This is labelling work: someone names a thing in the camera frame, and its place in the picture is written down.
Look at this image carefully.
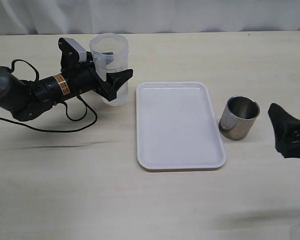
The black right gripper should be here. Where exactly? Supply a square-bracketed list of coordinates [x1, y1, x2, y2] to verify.
[268, 103, 300, 159]

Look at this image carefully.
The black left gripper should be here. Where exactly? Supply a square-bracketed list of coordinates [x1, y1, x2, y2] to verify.
[58, 37, 133, 101]

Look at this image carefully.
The clear plastic measuring cup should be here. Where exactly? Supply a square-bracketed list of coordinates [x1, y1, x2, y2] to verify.
[89, 32, 130, 108]

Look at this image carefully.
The stainless steel cup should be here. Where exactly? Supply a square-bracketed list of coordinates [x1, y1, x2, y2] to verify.
[219, 95, 260, 141]

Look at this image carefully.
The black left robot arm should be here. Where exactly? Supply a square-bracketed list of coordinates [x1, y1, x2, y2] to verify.
[0, 37, 133, 122]

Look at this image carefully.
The white rectangular plastic tray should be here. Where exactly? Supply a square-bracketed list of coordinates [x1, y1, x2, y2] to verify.
[136, 81, 227, 171]

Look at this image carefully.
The white backdrop curtain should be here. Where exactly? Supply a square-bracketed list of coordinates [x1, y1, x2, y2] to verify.
[0, 0, 300, 35]

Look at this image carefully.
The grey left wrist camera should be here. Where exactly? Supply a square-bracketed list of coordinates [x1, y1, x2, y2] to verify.
[65, 37, 87, 63]

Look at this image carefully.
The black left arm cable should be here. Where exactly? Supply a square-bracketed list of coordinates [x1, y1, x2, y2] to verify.
[0, 59, 98, 133]

